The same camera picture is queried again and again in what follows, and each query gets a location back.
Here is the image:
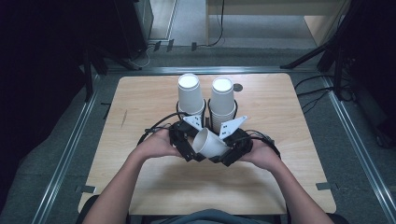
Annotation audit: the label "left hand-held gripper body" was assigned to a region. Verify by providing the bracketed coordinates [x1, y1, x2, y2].
[168, 114, 205, 153]

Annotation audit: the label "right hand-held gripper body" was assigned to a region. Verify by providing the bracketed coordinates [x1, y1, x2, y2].
[219, 115, 254, 157]

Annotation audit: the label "white paper cup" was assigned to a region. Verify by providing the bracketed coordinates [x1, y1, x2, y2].
[191, 127, 231, 159]

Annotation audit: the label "black wire cup holder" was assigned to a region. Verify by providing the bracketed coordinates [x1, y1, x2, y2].
[176, 98, 239, 134]

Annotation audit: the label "stack of white cups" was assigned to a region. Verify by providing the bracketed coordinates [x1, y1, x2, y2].
[209, 77, 237, 134]
[177, 73, 206, 117]

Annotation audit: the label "person's right hand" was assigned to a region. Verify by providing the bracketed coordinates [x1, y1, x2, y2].
[239, 138, 286, 172]

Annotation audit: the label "person's left hand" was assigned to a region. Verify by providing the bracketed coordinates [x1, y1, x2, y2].
[134, 128, 183, 160]

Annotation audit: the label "person's grey shirt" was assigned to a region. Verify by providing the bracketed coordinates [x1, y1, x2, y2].
[158, 208, 265, 224]

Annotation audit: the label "grey tape strip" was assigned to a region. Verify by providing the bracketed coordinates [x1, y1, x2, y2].
[75, 185, 97, 194]
[315, 182, 339, 191]

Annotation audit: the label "black cabinet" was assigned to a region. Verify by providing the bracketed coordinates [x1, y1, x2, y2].
[113, 0, 155, 60]

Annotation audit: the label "black tripod stand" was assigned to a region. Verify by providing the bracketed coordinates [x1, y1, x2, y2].
[279, 0, 368, 101]

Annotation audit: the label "light wooden desk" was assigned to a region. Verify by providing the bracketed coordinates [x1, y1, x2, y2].
[205, 0, 353, 48]

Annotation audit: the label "left hand-held gripper black cable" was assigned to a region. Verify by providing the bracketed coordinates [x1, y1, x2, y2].
[136, 111, 188, 147]

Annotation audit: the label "hand-held gripper black cable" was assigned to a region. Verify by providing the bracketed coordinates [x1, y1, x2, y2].
[246, 129, 282, 159]
[136, 111, 188, 147]

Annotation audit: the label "right hand-held gripper black cable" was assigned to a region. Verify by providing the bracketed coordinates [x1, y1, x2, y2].
[246, 129, 282, 159]

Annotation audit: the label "black floor cables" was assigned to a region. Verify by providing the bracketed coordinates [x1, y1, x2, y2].
[293, 74, 335, 115]

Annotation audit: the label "metal floor rail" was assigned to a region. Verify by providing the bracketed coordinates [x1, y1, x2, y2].
[31, 74, 101, 224]
[321, 76, 396, 224]

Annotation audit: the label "thin black hanging cable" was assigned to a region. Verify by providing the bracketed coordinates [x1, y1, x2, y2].
[199, 0, 226, 49]

